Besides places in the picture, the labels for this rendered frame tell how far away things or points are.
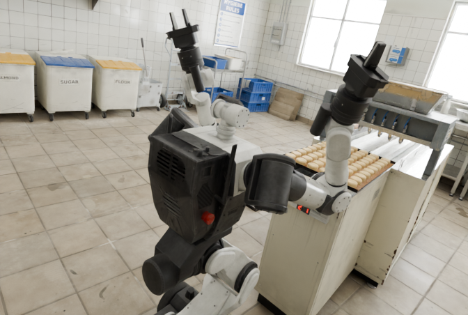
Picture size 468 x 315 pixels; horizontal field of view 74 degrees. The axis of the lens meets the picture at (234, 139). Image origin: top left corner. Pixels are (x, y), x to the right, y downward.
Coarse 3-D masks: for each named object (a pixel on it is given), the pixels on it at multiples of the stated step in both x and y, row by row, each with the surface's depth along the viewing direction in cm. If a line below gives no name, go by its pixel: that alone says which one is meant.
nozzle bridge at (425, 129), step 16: (368, 112) 199; (384, 112) 192; (400, 112) 179; (416, 112) 181; (432, 112) 194; (384, 128) 189; (400, 128) 188; (416, 128) 182; (432, 128) 177; (448, 128) 166; (432, 144) 171; (432, 160) 181
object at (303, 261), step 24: (360, 192) 148; (288, 216) 156; (336, 216) 139; (360, 216) 166; (288, 240) 158; (312, 240) 149; (336, 240) 144; (360, 240) 192; (264, 264) 170; (288, 264) 160; (312, 264) 151; (336, 264) 163; (264, 288) 173; (288, 288) 162; (312, 288) 152; (336, 288) 188; (288, 312) 164; (312, 312) 158
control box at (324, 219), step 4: (292, 204) 150; (296, 204) 148; (304, 208) 145; (308, 208) 144; (304, 212) 146; (308, 212) 144; (312, 212) 143; (316, 212) 142; (312, 216) 144; (316, 216) 142; (320, 216) 141; (324, 216) 140; (328, 216) 139; (320, 220) 141; (324, 220) 140; (328, 220) 141
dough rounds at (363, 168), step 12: (324, 144) 178; (300, 156) 155; (312, 156) 155; (324, 156) 164; (360, 156) 169; (372, 156) 173; (312, 168) 143; (324, 168) 143; (348, 168) 149; (360, 168) 153; (372, 168) 155; (384, 168) 164; (348, 180) 134; (360, 180) 136
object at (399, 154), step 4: (408, 144) 222; (412, 144) 225; (416, 144) 240; (400, 148) 208; (404, 148) 209; (408, 148) 216; (412, 148) 231; (396, 152) 198; (400, 152) 200; (404, 152) 208; (408, 152) 222; (388, 156) 186; (392, 156) 188; (396, 156) 192; (400, 156) 204; (392, 160) 186; (396, 160) 197; (352, 192) 140
